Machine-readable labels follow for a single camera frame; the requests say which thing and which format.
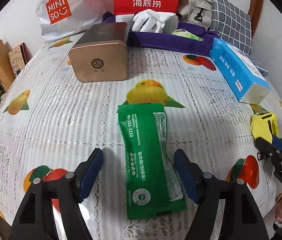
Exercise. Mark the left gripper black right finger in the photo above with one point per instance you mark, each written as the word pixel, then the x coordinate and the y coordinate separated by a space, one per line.
pixel 241 217

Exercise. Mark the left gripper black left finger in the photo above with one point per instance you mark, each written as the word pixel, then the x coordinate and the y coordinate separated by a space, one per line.
pixel 34 218

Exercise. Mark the green snack packet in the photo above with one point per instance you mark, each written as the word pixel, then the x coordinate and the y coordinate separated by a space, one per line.
pixel 152 186

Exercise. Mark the white cotton gloves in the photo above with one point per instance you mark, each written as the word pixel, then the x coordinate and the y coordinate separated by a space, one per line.
pixel 150 21

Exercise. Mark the blue white carton box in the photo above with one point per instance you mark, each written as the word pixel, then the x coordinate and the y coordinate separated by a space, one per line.
pixel 245 80

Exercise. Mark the fruit print table cloth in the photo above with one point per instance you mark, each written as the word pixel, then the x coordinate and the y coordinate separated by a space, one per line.
pixel 50 118

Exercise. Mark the small green tissue pack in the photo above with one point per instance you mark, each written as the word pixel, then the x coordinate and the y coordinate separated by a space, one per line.
pixel 186 34

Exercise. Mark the patterned brown book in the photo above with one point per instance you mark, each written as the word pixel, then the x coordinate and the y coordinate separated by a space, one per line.
pixel 18 59

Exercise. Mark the purple towel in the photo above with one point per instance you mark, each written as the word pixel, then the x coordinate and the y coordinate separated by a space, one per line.
pixel 175 43

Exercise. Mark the beige canvas bag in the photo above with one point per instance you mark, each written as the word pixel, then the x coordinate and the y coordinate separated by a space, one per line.
pixel 198 12

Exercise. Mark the dark green gold tin box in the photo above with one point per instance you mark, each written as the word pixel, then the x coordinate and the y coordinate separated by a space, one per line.
pixel 101 53

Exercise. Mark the white rectangular block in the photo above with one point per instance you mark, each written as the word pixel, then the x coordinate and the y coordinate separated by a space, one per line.
pixel 128 18

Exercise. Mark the white Miniso plastic bag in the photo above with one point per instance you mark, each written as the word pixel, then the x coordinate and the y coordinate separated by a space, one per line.
pixel 62 18

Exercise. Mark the brown wooden door frame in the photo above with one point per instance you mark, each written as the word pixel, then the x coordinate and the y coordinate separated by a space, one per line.
pixel 254 12

